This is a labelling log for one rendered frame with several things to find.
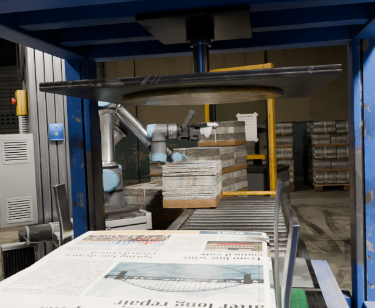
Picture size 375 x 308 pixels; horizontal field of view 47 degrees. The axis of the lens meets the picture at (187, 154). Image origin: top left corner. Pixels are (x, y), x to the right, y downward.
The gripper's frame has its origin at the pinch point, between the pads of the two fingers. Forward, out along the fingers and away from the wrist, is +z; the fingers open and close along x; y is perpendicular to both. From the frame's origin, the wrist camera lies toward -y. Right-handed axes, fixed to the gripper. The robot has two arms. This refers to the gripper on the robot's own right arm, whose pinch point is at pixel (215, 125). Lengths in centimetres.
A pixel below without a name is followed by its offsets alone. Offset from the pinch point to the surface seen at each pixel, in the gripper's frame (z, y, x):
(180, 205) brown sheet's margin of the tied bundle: -19.5, 40.1, -13.5
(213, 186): -1.9, 30.8, -9.1
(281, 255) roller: 12, 55, 74
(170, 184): -24.3, 28.9, -14.0
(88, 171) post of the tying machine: -50, 25, 80
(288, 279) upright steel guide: -15, 40, 186
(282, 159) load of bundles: 183, -19, -584
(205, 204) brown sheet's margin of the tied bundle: -6.4, 40.2, -10.6
